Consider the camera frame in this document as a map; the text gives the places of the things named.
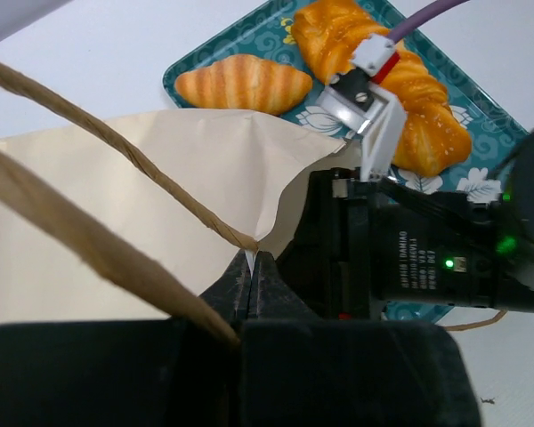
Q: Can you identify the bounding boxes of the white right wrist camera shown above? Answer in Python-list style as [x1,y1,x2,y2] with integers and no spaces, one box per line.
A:
[317,34,407,181]

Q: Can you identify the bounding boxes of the beige paper bag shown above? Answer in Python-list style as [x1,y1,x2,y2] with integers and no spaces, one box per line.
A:
[0,63,360,324]

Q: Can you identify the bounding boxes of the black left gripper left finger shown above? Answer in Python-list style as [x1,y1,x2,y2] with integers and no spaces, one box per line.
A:
[0,250,253,427]

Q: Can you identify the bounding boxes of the striped fake croissant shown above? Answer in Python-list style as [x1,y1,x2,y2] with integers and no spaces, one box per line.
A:
[174,54,313,116]

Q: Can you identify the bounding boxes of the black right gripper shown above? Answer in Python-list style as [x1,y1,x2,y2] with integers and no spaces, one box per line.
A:
[278,168,534,320]

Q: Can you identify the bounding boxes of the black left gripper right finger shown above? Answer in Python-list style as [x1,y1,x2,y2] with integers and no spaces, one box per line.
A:
[244,250,484,427]

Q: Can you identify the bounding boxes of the orange twisted fake bread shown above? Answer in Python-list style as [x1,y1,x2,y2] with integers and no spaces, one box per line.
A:
[291,1,472,181]

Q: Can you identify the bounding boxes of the teal floral tray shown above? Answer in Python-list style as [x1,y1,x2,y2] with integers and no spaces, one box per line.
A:
[164,1,534,320]

